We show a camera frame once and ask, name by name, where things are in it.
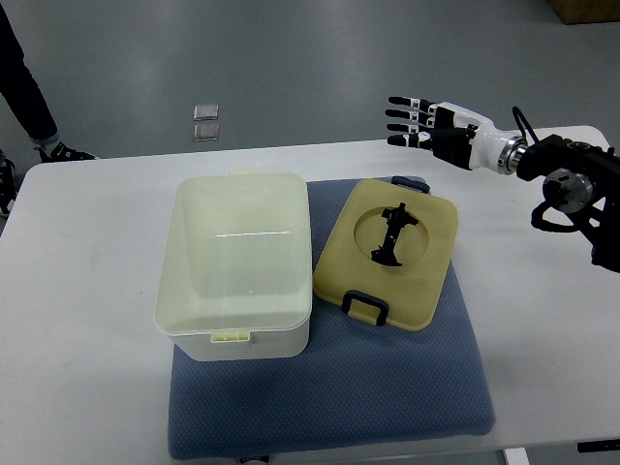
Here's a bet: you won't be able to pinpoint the blue grey cushion mat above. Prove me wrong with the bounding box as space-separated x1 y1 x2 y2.
168 179 495 460

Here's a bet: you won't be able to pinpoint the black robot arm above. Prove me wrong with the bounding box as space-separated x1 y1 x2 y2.
386 96 619 272

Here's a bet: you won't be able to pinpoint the white storage box base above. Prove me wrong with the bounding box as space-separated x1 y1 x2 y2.
154 172 312 361

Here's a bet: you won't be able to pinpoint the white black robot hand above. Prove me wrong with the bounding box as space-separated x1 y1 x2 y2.
385 96 509 171

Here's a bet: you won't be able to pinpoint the black sneaker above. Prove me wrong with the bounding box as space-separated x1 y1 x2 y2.
35 141 98 163

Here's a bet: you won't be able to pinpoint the brown cardboard box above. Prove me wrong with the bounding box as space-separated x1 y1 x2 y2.
547 0 619 25

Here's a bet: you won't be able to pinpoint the black table bracket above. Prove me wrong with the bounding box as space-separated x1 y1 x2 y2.
576 439 620 453

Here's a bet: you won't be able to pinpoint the yellow box lid black handle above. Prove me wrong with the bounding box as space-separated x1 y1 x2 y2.
313 177 458 331

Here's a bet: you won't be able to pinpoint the upper metal floor plate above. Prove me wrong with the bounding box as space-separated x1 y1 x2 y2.
193 104 219 121

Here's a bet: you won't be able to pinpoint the person leg dark trousers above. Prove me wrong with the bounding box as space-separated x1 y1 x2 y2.
1 8 59 146

